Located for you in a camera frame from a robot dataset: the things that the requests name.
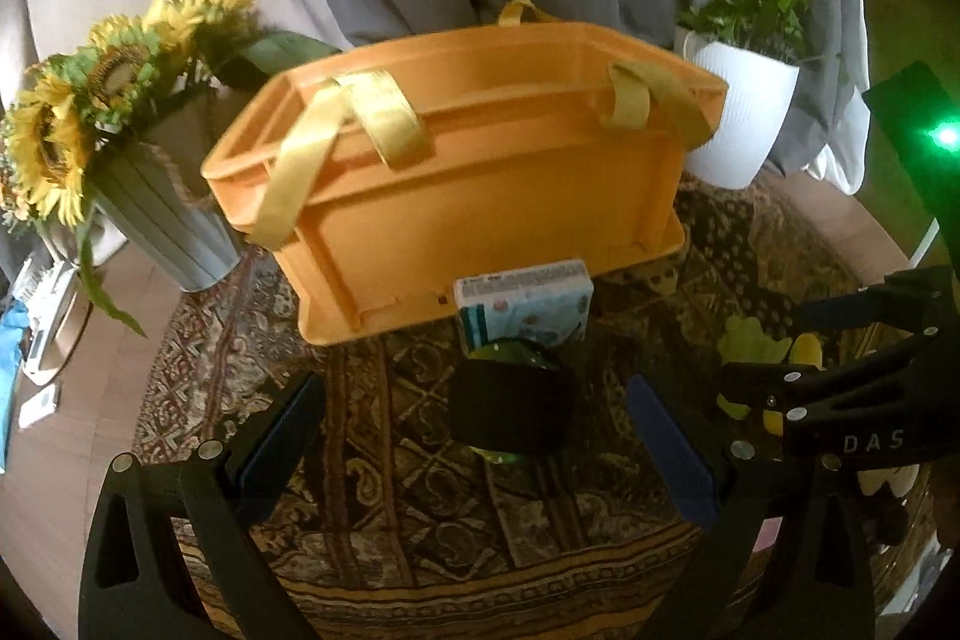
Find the yellow sunflower bouquet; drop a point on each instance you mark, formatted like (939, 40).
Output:
(78, 112)

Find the yellow green plush toy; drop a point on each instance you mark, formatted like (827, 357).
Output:
(745, 342)

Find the green black plush toy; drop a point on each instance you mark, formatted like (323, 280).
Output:
(520, 398)

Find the green potted plant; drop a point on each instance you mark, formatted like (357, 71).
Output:
(772, 28)

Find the tissue pack box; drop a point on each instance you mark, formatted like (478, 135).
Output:
(547, 304)

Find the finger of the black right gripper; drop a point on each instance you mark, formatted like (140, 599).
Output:
(916, 373)
(911, 300)

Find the white ribbed plant pot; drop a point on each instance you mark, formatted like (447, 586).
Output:
(760, 91)

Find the blue cloth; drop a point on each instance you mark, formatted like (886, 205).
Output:
(15, 322)

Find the orange plastic crate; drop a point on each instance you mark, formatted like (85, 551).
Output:
(381, 176)

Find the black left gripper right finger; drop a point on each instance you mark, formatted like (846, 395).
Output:
(818, 583)

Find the grey ribbed metal vase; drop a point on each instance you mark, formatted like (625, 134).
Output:
(145, 194)

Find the small white card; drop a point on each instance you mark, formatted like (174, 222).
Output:
(39, 406)

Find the patterned paisley rug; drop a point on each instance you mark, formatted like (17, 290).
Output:
(391, 529)

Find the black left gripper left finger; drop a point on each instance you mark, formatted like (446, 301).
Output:
(135, 583)

